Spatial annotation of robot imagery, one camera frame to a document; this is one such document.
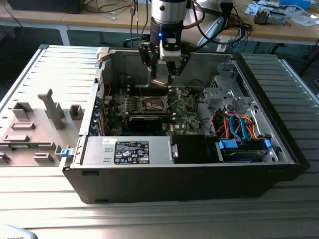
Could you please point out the green motherboard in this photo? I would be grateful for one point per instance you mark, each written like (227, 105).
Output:
(184, 117)

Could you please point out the black PC case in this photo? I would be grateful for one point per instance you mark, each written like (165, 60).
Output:
(174, 184)

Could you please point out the blue disk carrier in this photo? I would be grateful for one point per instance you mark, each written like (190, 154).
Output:
(228, 144)

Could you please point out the black computer box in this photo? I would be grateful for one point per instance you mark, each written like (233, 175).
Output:
(45, 6)

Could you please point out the metal drive cage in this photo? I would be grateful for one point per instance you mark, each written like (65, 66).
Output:
(219, 95)

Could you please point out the graphics card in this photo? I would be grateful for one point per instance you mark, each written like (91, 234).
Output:
(144, 123)

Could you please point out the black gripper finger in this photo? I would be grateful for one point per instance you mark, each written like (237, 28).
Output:
(178, 67)
(147, 56)

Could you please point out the CPU cooler heatsink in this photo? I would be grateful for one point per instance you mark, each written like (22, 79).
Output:
(261, 17)

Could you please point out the blue box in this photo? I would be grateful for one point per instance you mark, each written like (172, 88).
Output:
(296, 3)

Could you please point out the beige case latch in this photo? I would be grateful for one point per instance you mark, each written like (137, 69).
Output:
(102, 53)

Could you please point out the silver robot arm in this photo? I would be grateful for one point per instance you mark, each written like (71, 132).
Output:
(169, 12)

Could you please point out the grey power supply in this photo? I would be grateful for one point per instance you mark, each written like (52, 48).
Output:
(99, 152)

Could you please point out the CPU socket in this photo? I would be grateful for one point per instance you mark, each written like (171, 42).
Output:
(152, 104)

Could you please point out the CPU with silver lid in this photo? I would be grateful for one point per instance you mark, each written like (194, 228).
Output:
(159, 81)

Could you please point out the wooden desk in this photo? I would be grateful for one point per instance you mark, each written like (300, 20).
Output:
(274, 31)
(82, 21)

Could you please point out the grey parts rack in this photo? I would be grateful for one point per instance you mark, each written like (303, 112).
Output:
(42, 134)

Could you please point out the silver drive unit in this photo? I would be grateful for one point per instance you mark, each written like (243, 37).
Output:
(277, 19)

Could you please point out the pale teach pendant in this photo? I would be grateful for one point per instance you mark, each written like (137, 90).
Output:
(15, 232)

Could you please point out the hard disk drive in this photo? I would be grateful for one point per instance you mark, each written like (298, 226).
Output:
(239, 157)

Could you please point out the round coin battery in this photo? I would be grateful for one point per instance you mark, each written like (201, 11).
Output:
(186, 93)

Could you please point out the metal locking lever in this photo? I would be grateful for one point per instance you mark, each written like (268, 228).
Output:
(141, 93)

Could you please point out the blue case latch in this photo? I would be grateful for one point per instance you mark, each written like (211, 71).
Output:
(65, 153)

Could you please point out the black upright box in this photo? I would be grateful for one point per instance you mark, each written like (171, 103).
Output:
(226, 10)

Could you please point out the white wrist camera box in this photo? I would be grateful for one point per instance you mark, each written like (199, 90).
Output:
(169, 53)

